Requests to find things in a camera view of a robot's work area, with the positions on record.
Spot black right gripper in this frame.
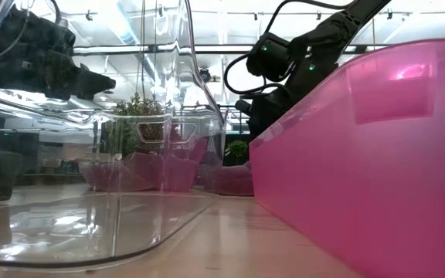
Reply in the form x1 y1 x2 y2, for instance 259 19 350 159
234 83 297 138

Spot small green bush plant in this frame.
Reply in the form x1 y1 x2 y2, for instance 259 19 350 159
226 140 249 166

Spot pink plastic bin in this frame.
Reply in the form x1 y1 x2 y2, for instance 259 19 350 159
248 38 445 278

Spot green plant white buds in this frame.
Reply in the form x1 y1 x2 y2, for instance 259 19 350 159
106 92 169 158

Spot clear plastic bin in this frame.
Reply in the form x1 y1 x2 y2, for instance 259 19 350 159
0 0 227 270

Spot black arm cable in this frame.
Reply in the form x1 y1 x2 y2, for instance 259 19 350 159
223 0 357 97

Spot black ceiling light rail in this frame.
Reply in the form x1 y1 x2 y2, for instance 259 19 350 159
71 43 386 56

